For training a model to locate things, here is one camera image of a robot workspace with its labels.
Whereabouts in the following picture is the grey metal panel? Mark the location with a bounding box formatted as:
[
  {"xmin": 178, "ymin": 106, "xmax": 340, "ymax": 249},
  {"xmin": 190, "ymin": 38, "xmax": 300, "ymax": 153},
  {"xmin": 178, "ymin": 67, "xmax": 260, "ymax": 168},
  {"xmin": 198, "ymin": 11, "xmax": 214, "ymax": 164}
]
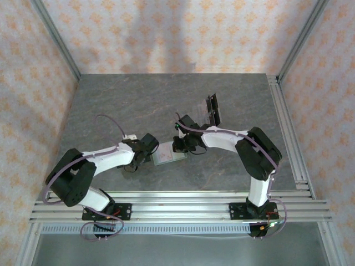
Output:
[{"xmin": 33, "ymin": 234, "xmax": 331, "ymax": 266}]

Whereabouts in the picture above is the green card holder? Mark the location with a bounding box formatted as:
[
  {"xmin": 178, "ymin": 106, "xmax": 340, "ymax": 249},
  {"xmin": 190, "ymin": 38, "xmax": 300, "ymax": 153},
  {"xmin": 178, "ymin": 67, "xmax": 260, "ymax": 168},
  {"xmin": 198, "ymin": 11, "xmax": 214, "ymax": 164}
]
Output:
[{"xmin": 151, "ymin": 140, "xmax": 188, "ymax": 167}]

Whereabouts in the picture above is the small black electronics board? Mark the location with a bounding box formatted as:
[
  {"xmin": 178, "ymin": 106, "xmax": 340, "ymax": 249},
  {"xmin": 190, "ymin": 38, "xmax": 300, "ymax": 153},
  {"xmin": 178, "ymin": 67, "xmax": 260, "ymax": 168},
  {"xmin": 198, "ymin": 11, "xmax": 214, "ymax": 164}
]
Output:
[{"xmin": 248, "ymin": 220, "xmax": 281, "ymax": 239}]

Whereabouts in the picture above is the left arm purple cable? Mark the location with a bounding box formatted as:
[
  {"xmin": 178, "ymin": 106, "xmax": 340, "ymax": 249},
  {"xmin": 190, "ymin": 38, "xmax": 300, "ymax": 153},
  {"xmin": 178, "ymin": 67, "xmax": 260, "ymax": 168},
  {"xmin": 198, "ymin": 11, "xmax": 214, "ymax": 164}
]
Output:
[{"xmin": 43, "ymin": 114, "xmax": 128, "ymax": 242}]

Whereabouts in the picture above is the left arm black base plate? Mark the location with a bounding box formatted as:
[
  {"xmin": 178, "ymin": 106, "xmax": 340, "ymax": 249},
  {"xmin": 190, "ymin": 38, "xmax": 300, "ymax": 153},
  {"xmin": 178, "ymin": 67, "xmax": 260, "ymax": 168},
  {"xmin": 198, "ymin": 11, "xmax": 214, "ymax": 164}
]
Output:
[{"xmin": 82, "ymin": 203, "xmax": 133, "ymax": 222}]

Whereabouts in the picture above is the grey slotted cable duct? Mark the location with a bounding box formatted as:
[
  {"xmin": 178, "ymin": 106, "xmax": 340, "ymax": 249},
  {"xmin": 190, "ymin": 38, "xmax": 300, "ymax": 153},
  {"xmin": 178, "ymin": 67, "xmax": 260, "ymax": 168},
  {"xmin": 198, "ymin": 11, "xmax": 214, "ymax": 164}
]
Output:
[{"xmin": 40, "ymin": 223, "xmax": 252, "ymax": 236}]

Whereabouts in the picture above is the clear acrylic card stand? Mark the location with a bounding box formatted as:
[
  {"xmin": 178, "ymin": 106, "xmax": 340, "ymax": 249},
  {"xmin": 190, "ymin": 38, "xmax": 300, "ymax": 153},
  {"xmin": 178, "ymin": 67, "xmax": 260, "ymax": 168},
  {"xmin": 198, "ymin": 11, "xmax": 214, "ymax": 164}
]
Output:
[{"xmin": 193, "ymin": 94, "xmax": 223, "ymax": 127}]

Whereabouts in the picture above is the aluminium mounting rail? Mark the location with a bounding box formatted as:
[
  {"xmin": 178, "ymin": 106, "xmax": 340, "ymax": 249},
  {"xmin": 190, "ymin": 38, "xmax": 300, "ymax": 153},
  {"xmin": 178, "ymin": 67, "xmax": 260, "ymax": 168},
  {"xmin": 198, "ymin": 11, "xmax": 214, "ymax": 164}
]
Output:
[{"xmin": 29, "ymin": 190, "xmax": 333, "ymax": 223}]

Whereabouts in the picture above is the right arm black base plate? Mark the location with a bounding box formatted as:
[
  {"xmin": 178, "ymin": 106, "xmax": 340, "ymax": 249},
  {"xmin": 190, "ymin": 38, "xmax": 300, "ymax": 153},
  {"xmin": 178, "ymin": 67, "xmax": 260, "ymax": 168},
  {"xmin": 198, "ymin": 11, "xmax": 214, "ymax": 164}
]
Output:
[{"xmin": 228, "ymin": 202, "xmax": 278, "ymax": 222}]

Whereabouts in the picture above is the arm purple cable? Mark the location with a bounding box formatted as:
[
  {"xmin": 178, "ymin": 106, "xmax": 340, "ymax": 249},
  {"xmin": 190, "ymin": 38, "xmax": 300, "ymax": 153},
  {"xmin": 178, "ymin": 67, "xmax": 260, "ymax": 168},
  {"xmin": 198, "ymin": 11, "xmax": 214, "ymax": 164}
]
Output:
[
  {"xmin": 43, "ymin": 114, "xmax": 128, "ymax": 242},
  {"xmin": 175, "ymin": 111, "xmax": 288, "ymax": 241}
]

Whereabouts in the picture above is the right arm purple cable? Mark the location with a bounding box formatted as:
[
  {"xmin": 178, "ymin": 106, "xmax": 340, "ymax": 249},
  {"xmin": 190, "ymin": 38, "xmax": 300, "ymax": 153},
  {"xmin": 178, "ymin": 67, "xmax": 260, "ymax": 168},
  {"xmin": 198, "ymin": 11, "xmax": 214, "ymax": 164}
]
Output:
[{"xmin": 175, "ymin": 111, "xmax": 288, "ymax": 241}]

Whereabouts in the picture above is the aluminium side rail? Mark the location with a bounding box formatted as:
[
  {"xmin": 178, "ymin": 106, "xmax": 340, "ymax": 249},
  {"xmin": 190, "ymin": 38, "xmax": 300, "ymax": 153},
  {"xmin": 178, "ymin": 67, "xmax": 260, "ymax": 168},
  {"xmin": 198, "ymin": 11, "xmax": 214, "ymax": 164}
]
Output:
[{"xmin": 267, "ymin": 75, "xmax": 317, "ymax": 201}]

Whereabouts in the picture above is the aluminium frame post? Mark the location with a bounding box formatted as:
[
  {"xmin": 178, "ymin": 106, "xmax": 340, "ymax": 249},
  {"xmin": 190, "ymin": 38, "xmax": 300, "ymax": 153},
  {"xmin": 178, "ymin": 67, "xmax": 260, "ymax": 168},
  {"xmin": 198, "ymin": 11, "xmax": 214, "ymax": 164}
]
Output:
[
  {"xmin": 29, "ymin": 0, "xmax": 83, "ymax": 81},
  {"xmin": 276, "ymin": 0, "xmax": 331, "ymax": 81}
]

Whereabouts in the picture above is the aluminium frame leg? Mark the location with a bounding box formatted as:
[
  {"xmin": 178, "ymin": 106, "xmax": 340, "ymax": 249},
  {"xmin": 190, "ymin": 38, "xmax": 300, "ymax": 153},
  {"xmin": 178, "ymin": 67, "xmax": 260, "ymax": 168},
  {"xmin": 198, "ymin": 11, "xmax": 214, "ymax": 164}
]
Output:
[
  {"xmin": 16, "ymin": 221, "xmax": 42, "ymax": 266},
  {"xmin": 317, "ymin": 221, "xmax": 344, "ymax": 266}
]

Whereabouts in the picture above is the credit card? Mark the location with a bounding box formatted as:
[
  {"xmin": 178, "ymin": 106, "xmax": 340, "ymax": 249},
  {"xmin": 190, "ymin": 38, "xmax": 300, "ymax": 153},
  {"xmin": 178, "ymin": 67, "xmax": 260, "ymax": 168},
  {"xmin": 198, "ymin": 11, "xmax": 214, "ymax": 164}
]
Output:
[{"xmin": 155, "ymin": 142, "xmax": 176, "ymax": 164}]

